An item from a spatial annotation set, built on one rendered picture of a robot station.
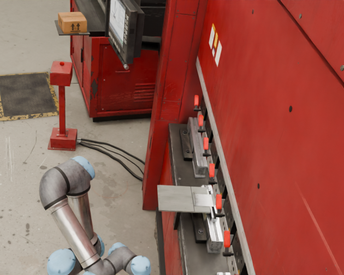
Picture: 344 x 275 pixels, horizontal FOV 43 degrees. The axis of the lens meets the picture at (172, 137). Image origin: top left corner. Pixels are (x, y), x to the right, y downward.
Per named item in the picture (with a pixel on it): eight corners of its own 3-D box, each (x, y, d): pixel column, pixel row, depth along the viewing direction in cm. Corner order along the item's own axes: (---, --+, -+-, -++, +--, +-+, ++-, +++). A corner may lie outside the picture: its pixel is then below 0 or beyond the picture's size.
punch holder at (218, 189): (212, 188, 207) (219, 162, 197) (229, 189, 208) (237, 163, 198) (217, 211, 195) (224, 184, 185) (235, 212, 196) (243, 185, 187)
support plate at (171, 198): (156, 186, 230) (157, 184, 229) (205, 188, 233) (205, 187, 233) (158, 211, 215) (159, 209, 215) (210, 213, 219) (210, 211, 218)
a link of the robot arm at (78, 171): (66, 264, 198) (47, 163, 172) (92, 247, 208) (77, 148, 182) (82, 277, 191) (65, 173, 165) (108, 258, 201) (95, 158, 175)
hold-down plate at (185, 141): (179, 132, 291) (179, 128, 290) (187, 132, 292) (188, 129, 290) (183, 160, 268) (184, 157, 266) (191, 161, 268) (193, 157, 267)
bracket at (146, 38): (135, 43, 331) (136, 35, 327) (167, 46, 334) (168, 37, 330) (136, 68, 299) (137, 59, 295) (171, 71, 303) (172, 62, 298)
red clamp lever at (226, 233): (223, 230, 167) (223, 256, 165) (233, 231, 168) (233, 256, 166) (222, 230, 169) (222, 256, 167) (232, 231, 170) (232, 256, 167)
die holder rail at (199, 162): (186, 128, 296) (188, 117, 291) (195, 129, 297) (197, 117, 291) (195, 177, 257) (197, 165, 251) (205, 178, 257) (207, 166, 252)
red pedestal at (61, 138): (50, 136, 408) (47, 57, 359) (77, 137, 412) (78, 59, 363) (47, 149, 393) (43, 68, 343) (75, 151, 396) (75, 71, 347)
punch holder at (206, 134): (201, 137, 239) (206, 113, 229) (216, 138, 240) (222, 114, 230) (205, 155, 227) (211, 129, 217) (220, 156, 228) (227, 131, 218)
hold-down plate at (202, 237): (189, 200, 241) (190, 196, 239) (199, 201, 242) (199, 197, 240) (195, 243, 217) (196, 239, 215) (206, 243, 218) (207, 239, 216)
